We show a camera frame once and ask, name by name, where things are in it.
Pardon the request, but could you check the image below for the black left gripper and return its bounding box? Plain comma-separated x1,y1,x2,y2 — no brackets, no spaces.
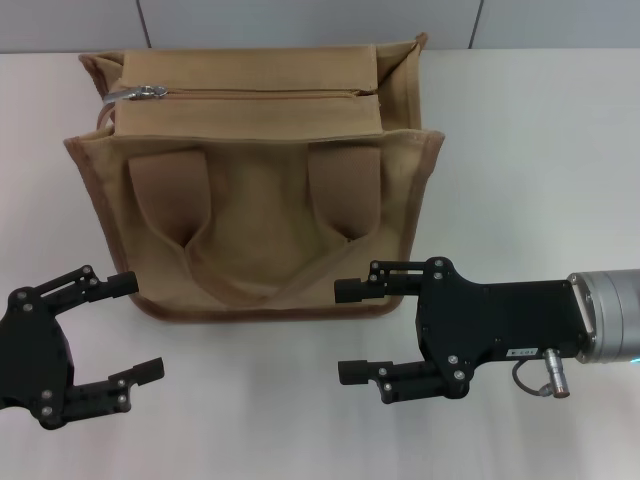
0,263,167,432

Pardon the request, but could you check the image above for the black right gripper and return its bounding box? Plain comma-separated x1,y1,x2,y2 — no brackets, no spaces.
333,256,592,406

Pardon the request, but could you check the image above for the khaki canvas food bag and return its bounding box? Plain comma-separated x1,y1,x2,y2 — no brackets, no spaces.
62,32,446,326

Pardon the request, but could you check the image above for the silver metal zipper pull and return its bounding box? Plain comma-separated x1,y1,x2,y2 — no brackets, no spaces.
102,83,169,104

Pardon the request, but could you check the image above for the right gripper cable with plug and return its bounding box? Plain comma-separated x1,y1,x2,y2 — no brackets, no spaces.
511,348,572,400

